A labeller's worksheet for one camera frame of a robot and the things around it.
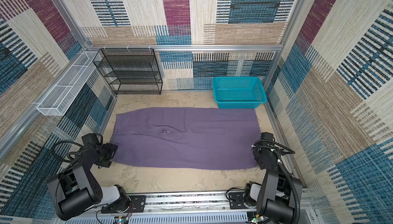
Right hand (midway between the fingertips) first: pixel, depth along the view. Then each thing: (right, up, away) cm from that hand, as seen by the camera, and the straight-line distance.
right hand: (258, 161), depth 87 cm
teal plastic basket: (-2, +41, +33) cm, 53 cm away
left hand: (-81, +6, +2) cm, 82 cm away
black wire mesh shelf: (-82, +55, +25) cm, 102 cm away
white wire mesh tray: (-98, +33, -16) cm, 104 cm away
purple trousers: (-41, +11, +8) cm, 43 cm away
